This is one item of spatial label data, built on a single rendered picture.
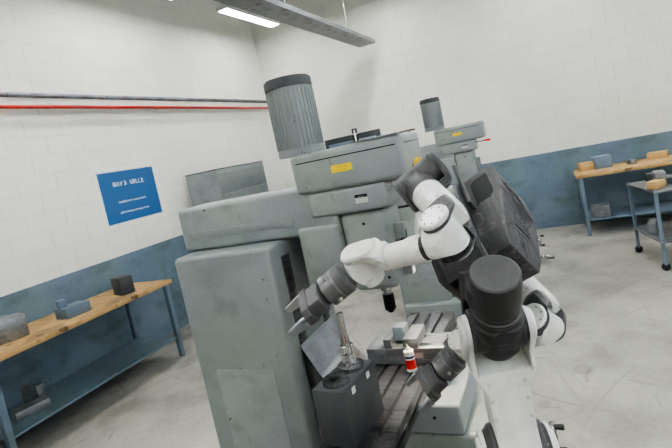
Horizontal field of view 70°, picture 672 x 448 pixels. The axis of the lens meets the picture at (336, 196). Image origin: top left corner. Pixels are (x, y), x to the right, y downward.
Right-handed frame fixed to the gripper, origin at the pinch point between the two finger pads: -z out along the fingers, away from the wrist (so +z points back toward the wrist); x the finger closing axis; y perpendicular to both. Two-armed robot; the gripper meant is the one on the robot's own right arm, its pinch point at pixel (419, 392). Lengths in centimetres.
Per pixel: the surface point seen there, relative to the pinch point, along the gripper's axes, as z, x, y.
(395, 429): -12.2, -5.9, 3.1
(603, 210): 132, 345, -500
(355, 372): -8.7, 9.6, 17.6
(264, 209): -2, 81, 45
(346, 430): -19.0, -4.9, 18.8
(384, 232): 26, 48, 16
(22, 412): -328, 226, 28
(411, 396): -8.9, 8.1, -10.6
